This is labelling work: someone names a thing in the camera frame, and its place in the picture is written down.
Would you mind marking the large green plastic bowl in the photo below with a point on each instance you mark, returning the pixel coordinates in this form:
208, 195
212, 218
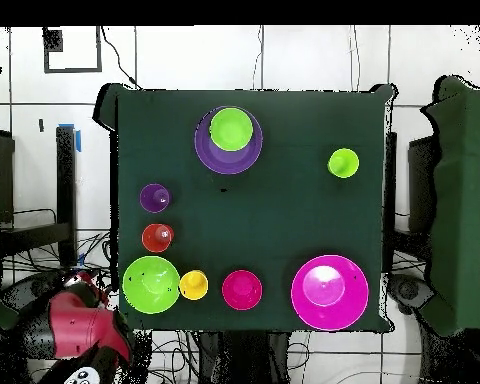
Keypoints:
151, 284

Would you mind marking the purple plastic bowl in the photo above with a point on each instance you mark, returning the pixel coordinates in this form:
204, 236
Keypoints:
228, 162

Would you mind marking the small green plastic bowl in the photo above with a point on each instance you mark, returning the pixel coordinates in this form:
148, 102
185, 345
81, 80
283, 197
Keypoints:
231, 128

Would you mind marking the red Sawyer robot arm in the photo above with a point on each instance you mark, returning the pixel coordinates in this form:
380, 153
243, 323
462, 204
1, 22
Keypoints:
84, 328

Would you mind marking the black office chair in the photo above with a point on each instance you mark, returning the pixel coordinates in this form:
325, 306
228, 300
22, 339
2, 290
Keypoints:
28, 286
408, 290

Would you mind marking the orange plastic cup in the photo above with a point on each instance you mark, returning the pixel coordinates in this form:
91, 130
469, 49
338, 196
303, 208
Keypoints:
154, 240

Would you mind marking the black metal stand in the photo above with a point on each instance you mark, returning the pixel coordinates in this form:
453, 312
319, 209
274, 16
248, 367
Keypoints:
66, 192

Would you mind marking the purple plastic cup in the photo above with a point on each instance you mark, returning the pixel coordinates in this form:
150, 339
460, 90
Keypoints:
152, 198

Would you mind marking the yellow plastic cup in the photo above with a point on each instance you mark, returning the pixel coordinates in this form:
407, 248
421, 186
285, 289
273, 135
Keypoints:
193, 284

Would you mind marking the small crimson plastic bowl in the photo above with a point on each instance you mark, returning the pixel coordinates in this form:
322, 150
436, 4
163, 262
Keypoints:
242, 290

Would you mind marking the dark green tablecloth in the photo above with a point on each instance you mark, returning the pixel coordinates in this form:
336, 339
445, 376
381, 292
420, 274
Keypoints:
284, 220

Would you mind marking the large pink plastic bowl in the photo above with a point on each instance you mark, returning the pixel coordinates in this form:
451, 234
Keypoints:
330, 308

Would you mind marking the lime green plastic cup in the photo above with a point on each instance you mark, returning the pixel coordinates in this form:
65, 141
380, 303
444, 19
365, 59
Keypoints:
343, 163

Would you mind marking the black square frame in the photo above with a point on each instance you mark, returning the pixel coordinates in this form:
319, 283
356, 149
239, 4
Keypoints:
98, 52

